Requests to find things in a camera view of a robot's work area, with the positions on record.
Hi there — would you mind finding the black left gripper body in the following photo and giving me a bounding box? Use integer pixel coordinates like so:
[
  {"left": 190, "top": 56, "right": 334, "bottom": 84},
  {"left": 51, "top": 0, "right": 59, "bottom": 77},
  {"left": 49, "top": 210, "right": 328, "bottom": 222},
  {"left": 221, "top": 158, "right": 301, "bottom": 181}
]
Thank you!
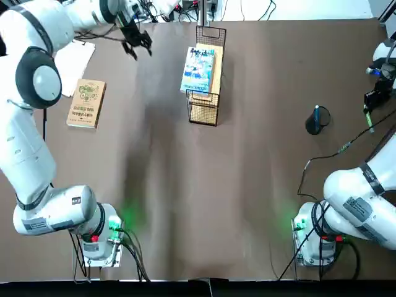
[{"left": 118, "top": 21, "right": 149, "bottom": 48}]

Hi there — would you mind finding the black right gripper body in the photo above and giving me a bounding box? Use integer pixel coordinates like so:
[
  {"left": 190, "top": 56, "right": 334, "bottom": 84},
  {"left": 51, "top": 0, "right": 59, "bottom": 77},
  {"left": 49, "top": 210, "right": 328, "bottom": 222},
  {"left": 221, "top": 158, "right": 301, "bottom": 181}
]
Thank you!
[{"left": 363, "top": 79, "right": 394, "bottom": 109}]

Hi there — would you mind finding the green marker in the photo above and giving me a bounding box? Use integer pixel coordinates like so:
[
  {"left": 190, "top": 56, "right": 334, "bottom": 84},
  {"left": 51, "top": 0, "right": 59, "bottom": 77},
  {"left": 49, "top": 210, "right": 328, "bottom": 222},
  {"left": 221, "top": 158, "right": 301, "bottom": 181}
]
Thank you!
[{"left": 364, "top": 106, "right": 376, "bottom": 134}]

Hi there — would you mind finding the blue cover book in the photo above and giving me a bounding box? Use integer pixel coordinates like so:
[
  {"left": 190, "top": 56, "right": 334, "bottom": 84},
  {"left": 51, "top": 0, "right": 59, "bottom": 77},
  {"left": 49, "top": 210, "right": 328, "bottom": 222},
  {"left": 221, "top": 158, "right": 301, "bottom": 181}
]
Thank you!
[{"left": 179, "top": 46, "right": 217, "bottom": 95}]

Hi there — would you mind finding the brown cover book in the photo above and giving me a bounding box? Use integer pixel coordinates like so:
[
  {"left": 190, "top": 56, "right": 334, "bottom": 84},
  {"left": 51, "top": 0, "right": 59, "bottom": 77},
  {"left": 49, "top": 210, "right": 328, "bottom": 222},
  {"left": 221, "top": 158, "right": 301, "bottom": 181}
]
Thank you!
[{"left": 66, "top": 78, "right": 107, "bottom": 130}]

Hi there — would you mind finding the black mesh pen holder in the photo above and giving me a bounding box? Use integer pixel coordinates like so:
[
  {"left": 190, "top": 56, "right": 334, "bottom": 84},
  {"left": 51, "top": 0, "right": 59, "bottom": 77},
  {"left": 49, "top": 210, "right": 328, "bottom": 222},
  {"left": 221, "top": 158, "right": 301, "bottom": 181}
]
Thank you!
[{"left": 304, "top": 105, "right": 332, "bottom": 136}]

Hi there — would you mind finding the clipboard with white papers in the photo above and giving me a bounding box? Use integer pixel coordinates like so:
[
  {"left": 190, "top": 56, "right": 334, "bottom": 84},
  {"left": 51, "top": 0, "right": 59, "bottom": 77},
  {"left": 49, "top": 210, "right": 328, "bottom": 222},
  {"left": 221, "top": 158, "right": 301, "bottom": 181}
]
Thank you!
[{"left": 53, "top": 39, "right": 97, "bottom": 98}]

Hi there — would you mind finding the aluminium camera post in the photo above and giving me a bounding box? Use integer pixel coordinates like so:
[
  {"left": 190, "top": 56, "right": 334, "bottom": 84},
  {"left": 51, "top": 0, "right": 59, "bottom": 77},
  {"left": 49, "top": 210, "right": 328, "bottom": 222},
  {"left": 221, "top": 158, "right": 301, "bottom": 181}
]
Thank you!
[{"left": 199, "top": 0, "right": 215, "bottom": 27}]

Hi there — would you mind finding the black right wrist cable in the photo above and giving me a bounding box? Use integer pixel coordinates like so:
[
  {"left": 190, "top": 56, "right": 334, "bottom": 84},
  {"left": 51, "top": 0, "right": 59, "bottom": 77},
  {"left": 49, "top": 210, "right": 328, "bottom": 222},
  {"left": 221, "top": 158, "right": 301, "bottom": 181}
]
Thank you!
[{"left": 297, "top": 122, "right": 380, "bottom": 196}]

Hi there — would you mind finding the aluminium frame post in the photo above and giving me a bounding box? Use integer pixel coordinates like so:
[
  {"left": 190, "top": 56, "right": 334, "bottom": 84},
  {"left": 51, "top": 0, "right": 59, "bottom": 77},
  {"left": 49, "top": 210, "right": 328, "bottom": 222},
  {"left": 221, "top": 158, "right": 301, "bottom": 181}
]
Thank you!
[{"left": 376, "top": 0, "right": 396, "bottom": 23}]

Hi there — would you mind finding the black wire wooden shelf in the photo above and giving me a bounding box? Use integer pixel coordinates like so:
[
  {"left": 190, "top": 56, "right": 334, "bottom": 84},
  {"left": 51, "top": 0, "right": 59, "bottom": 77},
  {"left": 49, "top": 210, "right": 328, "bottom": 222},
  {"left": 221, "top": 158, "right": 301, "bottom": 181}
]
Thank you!
[{"left": 184, "top": 25, "right": 228, "bottom": 127}]

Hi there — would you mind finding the black right arm base cable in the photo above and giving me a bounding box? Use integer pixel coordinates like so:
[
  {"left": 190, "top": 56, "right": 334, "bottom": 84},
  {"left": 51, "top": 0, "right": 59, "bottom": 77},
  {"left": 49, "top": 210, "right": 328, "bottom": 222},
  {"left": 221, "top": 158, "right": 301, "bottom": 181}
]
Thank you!
[{"left": 277, "top": 200, "right": 362, "bottom": 282}]

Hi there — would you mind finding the black arm base cable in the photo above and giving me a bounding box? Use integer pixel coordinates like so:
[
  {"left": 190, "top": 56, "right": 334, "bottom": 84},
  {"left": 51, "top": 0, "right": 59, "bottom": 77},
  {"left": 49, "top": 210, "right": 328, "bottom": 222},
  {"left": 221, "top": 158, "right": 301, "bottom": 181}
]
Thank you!
[
  {"left": 277, "top": 200, "right": 362, "bottom": 282},
  {"left": 68, "top": 227, "right": 152, "bottom": 284}
]

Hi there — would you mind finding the black left arm base cable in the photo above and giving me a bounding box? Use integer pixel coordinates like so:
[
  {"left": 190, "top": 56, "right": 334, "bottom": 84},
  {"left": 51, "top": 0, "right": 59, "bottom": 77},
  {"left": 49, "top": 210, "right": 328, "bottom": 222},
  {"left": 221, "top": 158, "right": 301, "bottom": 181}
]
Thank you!
[{"left": 68, "top": 227, "right": 152, "bottom": 284}]

